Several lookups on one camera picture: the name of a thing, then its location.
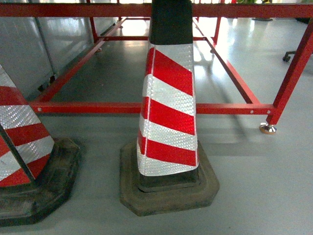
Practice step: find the red white traffic cone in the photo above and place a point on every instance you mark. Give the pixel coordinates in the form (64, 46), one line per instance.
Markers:
(37, 172)
(166, 169)

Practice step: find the grey metal cabinet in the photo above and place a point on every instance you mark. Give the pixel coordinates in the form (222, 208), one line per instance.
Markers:
(34, 49)

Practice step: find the black chair caster base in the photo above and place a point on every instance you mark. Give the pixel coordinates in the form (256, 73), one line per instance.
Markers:
(288, 55)

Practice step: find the red metal frame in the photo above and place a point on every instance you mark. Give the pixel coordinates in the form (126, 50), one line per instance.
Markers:
(251, 106)

